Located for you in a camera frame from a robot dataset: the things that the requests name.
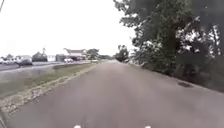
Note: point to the tree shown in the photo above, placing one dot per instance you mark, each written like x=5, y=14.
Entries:
x=122, y=54
x=93, y=53

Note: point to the grey asphalt road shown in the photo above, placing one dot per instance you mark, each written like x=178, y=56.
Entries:
x=113, y=96

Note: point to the building with pale roof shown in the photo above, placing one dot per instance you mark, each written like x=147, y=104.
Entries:
x=75, y=54

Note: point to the white vehicle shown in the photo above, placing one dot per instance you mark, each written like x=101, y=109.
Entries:
x=68, y=60

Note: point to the row of trees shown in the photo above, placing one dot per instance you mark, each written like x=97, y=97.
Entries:
x=173, y=36

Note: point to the dark building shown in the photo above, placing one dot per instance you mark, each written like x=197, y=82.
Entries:
x=39, y=57

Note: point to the grass verge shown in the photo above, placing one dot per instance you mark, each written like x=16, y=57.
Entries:
x=40, y=77

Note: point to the dark car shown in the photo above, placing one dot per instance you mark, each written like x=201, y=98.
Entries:
x=25, y=62

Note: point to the pale gravel edge strip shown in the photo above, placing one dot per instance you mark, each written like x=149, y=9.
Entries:
x=23, y=95

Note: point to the grey side road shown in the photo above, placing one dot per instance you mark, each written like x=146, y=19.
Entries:
x=13, y=67

